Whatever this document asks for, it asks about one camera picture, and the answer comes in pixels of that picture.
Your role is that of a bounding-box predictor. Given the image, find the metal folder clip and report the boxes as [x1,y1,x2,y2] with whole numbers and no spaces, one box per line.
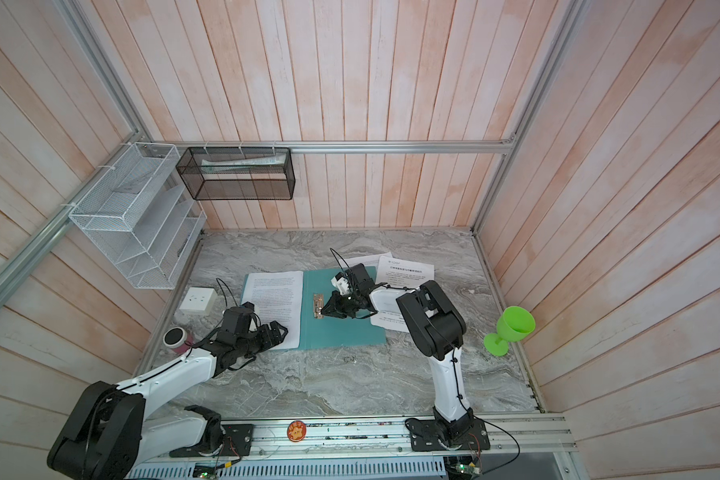
[313,293,324,319]

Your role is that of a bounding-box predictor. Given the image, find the paper with English text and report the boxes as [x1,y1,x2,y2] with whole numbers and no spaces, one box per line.
[242,271,303,350]

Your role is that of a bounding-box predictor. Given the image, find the black wire mesh basket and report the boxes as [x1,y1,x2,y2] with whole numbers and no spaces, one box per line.
[176,146,296,201]

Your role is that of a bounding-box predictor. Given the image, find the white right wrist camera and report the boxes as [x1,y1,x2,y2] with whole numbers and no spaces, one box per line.
[331,272,352,296]

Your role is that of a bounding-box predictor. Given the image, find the white power socket box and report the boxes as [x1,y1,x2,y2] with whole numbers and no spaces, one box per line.
[178,287,218,315]

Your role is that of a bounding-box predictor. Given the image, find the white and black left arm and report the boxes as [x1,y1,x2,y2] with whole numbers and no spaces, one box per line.
[46,302,289,479]

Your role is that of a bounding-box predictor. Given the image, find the pink tape roll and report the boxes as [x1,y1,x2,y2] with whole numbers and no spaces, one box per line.
[162,326,194,355]

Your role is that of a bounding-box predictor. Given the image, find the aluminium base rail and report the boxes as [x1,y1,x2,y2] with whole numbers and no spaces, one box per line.
[127,414,588,479]

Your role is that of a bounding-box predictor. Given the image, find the paper with XDOF heading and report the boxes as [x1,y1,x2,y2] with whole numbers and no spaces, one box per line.
[370,256,435,332]

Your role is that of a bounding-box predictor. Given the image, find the red round sticker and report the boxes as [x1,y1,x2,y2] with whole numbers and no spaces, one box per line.
[286,420,307,443]

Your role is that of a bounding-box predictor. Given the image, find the white wire mesh shelf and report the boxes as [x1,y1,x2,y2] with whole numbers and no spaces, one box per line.
[70,143,206,290]

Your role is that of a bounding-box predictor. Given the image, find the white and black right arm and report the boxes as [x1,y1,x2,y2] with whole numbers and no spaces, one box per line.
[321,264,490,453]

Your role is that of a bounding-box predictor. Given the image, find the green plastic goblet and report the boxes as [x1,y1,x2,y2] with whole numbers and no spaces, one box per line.
[483,306,536,357]

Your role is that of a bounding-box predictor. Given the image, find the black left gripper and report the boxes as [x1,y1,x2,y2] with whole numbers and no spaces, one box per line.
[236,320,289,358]

